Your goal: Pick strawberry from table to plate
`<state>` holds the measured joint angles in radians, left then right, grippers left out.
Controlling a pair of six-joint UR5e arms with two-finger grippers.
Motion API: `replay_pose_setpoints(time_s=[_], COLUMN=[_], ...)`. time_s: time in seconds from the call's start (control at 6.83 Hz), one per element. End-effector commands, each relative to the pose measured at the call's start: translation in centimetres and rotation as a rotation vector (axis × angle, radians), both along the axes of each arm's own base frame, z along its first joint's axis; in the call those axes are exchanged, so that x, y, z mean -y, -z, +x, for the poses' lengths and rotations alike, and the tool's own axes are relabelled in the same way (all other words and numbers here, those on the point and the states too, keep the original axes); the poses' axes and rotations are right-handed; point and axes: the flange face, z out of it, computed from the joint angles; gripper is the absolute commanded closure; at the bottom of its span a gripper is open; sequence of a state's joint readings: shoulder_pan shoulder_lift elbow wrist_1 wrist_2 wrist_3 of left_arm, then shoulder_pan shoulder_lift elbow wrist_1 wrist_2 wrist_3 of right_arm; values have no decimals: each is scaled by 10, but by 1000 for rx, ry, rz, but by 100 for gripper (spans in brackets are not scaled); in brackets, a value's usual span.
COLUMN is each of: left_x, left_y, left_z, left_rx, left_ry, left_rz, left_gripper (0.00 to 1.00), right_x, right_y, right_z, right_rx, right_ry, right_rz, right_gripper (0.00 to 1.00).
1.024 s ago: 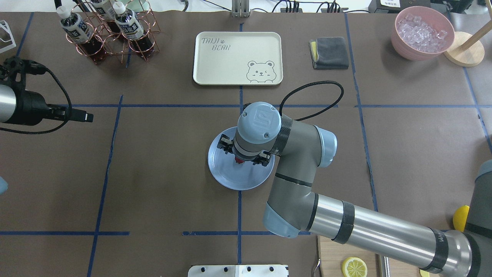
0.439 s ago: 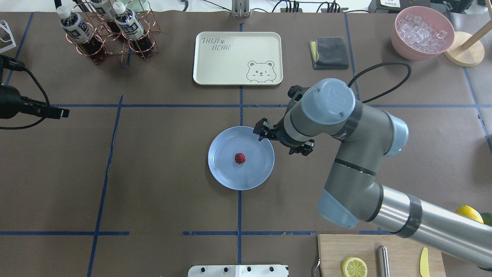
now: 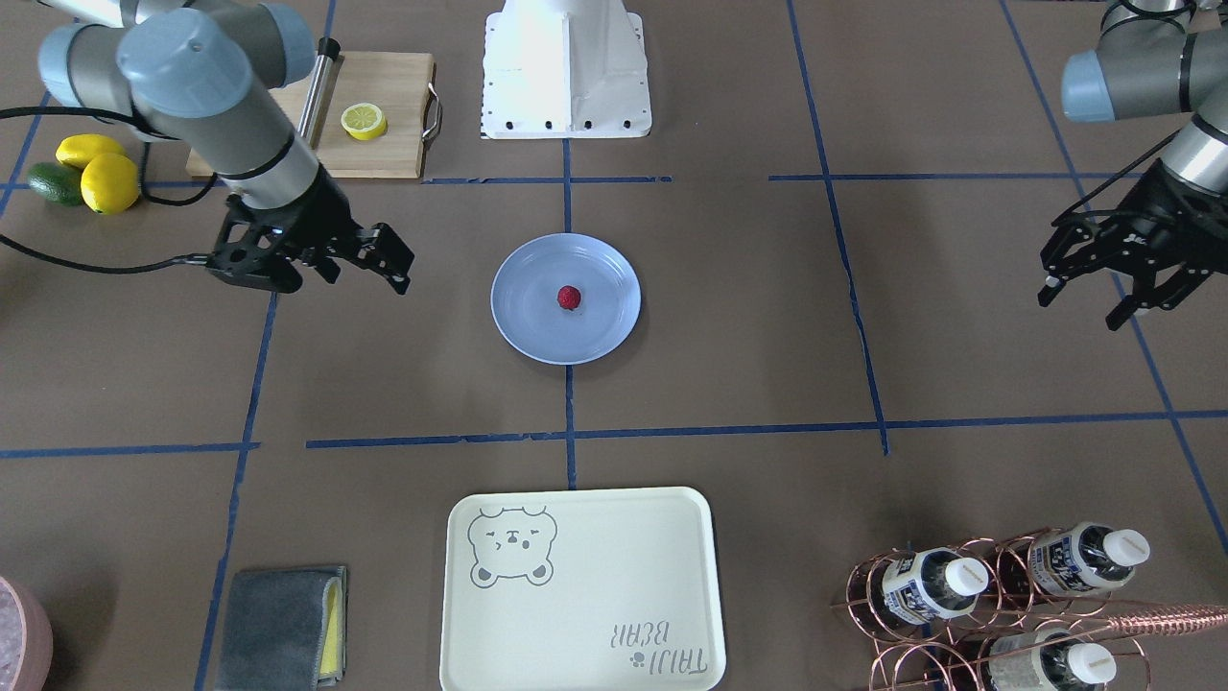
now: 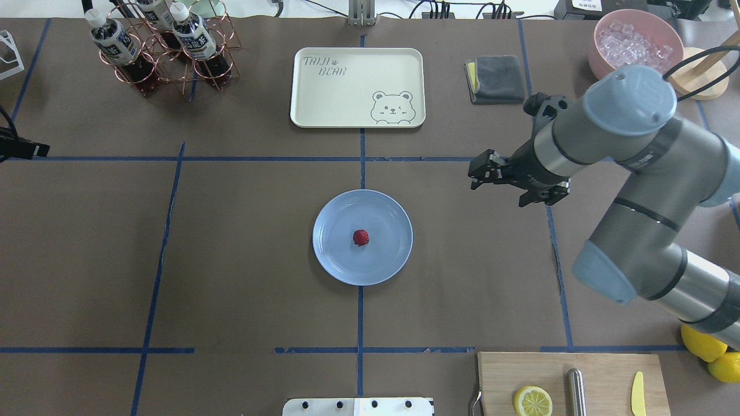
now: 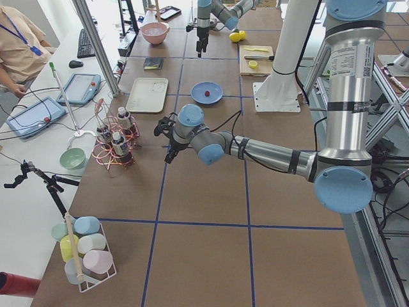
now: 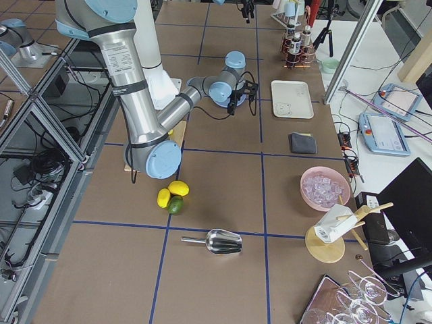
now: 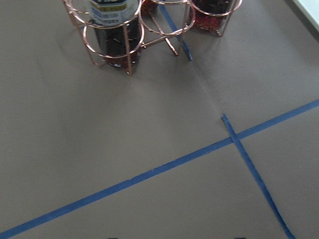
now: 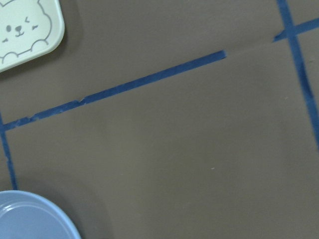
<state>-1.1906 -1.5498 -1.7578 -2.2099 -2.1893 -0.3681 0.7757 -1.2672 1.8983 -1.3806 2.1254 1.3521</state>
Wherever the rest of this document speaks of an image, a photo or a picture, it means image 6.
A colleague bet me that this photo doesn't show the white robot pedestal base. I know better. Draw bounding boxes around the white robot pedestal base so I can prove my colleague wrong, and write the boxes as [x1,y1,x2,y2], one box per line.
[134,0,179,110]

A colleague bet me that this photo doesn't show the aluminium frame post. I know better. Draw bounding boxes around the aluminium frame post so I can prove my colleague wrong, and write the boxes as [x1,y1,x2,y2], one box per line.
[323,0,383,105]

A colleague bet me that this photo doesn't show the blue teach pendant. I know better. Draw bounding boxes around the blue teach pendant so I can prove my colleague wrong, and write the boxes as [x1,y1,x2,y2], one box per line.
[358,113,411,157]
[373,83,423,122]

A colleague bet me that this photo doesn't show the green lime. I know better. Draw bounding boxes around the green lime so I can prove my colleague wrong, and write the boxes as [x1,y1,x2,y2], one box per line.
[167,196,184,215]

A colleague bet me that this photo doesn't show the grey folded cloth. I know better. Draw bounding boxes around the grey folded cloth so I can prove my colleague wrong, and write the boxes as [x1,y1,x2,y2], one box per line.
[288,132,317,154]

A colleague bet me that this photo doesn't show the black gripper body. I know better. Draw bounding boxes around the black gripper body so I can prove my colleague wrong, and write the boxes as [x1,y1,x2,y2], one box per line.
[231,80,259,103]
[240,0,254,17]

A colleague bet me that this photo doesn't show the copper wire bottle rack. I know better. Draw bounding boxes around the copper wire bottle rack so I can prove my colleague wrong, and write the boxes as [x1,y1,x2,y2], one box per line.
[280,33,315,69]

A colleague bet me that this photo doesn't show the clear wine glasses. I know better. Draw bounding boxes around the clear wine glasses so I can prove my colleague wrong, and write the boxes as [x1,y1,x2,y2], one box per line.
[300,271,400,323]

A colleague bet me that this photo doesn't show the mint green bowl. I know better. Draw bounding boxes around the mint green bowl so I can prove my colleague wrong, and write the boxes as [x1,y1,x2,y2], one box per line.
[321,57,340,74]

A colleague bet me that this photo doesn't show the blue teach pendant far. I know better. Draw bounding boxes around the blue teach pendant far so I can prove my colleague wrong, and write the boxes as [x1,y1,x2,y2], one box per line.
[373,83,423,122]

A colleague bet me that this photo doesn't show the blue plastic plate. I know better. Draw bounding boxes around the blue plastic plate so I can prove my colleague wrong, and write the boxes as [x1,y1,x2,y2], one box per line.
[217,94,246,108]

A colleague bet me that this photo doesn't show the steel ice scoop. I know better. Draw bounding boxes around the steel ice scoop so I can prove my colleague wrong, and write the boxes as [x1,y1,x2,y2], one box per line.
[181,229,242,255]

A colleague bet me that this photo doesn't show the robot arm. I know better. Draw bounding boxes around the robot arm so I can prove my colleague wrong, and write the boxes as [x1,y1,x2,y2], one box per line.
[55,1,259,179]
[212,0,255,24]

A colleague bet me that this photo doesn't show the black camera tripod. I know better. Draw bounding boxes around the black camera tripod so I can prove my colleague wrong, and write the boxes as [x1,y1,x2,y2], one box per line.
[313,0,339,57]

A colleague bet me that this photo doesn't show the dark tea bottle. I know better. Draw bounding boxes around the dark tea bottle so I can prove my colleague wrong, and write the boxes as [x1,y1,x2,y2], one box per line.
[288,32,301,63]
[285,24,296,46]
[301,25,311,52]

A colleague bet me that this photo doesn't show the large yellow lemon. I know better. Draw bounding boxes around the large yellow lemon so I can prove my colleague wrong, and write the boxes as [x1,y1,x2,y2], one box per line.
[167,180,190,196]

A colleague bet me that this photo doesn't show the black monitor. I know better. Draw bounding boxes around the black monitor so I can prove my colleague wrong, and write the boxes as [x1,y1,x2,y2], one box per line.
[377,157,431,279]

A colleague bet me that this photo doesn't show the blue teach pendant near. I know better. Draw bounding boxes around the blue teach pendant near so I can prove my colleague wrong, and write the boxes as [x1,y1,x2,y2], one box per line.
[358,113,411,157]

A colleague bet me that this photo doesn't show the pink bowl of ice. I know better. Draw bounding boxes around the pink bowl of ice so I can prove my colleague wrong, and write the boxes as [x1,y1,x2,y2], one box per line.
[300,166,351,211]

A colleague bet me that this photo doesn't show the white paper cup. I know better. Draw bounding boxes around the white paper cup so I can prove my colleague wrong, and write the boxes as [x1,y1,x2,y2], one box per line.
[313,204,358,244]

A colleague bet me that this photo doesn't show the dark tea bottle left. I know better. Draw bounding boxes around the dark tea bottle left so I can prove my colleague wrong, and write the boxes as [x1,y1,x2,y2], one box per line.
[288,32,301,63]

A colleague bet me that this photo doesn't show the dark tea bottle rear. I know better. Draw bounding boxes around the dark tea bottle rear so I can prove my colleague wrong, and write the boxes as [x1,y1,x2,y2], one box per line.
[285,24,296,46]

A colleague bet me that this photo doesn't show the dark tea bottle middle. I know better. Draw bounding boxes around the dark tea bottle middle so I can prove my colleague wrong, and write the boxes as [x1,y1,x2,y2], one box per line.
[301,25,311,52]

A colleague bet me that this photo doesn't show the cream bear serving tray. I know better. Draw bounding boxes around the cream bear serving tray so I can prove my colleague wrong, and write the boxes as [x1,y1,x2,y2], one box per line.
[271,80,314,119]

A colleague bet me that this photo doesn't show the small yellow lemon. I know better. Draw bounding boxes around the small yellow lemon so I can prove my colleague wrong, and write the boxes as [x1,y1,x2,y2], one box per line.
[157,188,171,209]

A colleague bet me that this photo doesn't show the wooden cutting board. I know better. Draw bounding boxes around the wooden cutting board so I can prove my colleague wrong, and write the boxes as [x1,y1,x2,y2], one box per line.
[123,120,188,173]

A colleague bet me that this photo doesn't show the wooden cup stand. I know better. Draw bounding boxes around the wooden cup stand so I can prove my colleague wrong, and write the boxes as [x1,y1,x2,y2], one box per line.
[305,202,394,263]

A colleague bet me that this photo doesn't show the white wire cup basket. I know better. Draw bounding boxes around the white wire cup basket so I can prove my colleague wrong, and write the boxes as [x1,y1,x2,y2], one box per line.
[271,0,311,27]

